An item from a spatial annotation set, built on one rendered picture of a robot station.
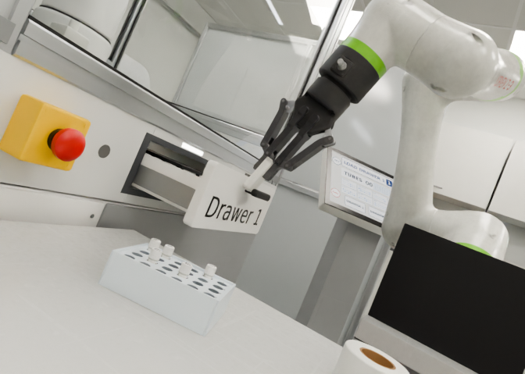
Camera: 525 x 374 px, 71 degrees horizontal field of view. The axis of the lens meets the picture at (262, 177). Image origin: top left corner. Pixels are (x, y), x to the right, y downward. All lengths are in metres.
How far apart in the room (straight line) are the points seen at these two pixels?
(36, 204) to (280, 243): 2.03
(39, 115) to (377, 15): 0.51
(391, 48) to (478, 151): 3.44
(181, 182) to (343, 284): 1.10
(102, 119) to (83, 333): 0.35
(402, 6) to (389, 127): 1.80
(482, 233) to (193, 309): 0.74
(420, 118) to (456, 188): 2.94
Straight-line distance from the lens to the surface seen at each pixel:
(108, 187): 0.65
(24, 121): 0.50
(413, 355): 0.80
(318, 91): 0.64
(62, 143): 0.48
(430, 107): 1.07
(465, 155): 4.05
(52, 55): 0.54
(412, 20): 0.66
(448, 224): 1.01
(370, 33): 0.66
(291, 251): 2.45
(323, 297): 1.59
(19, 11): 0.51
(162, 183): 0.65
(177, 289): 0.39
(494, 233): 1.01
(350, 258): 1.59
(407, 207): 1.03
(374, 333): 0.80
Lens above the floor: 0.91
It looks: 2 degrees up
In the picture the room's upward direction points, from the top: 23 degrees clockwise
